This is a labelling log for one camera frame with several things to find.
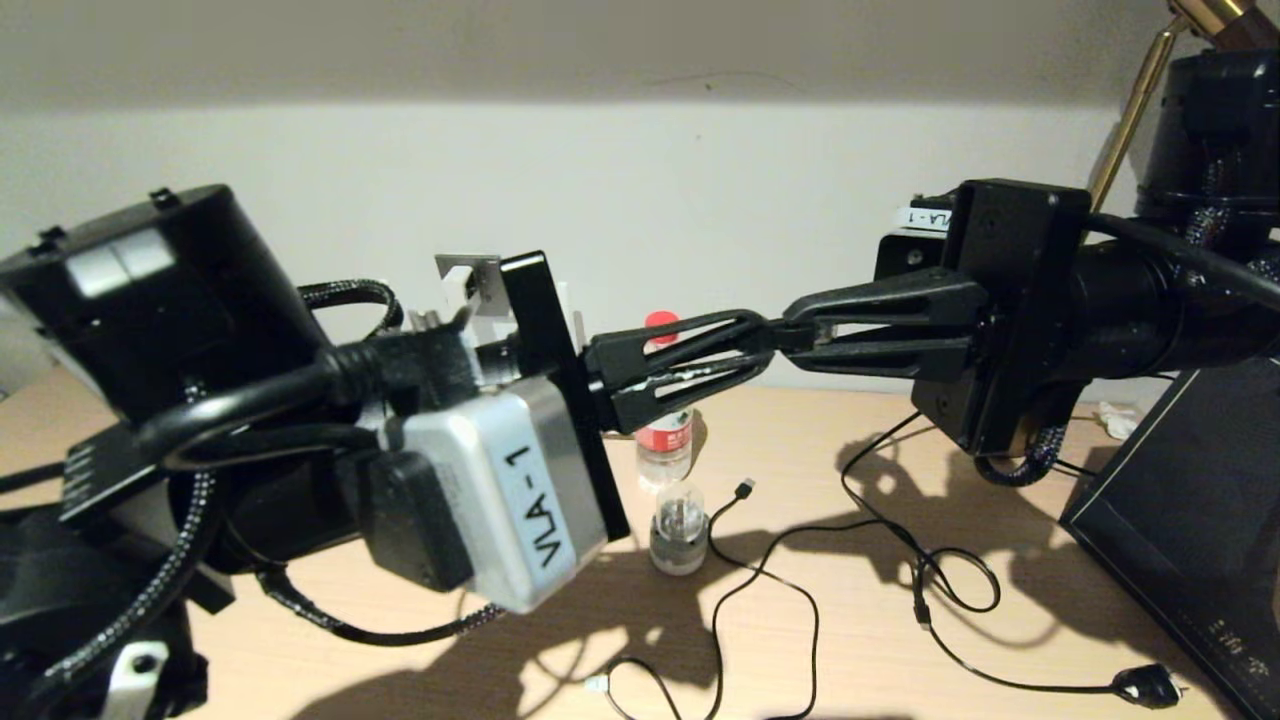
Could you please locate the black ethernet cable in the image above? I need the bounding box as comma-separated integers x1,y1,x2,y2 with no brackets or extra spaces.
640,318,836,386

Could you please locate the white wifi router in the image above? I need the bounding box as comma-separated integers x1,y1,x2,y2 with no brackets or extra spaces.
556,283,587,351

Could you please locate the white power adapter plug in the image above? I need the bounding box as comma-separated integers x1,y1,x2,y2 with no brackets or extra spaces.
360,375,611,616

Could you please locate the clear water bottle red cap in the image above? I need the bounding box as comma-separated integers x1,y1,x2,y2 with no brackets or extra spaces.
634,311,697,489

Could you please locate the small white dome humidifier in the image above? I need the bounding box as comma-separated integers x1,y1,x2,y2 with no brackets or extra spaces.
650,482,710,577

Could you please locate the brass desk lamp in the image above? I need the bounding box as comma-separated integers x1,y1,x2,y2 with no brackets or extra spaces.
1000,0,1263,461

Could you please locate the black box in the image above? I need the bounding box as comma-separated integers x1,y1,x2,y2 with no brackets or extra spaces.
1058,360,1280,720

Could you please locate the grey wall socket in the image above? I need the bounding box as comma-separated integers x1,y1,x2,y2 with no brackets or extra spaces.
434,254,517,321

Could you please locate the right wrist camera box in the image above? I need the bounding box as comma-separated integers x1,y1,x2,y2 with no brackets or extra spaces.
893,198,957,234

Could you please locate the black usb cable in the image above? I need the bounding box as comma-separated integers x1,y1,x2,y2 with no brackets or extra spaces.
586,479,927,720

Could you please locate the black lamp power cord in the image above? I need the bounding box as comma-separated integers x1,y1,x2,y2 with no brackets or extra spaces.
838,412,1186,709

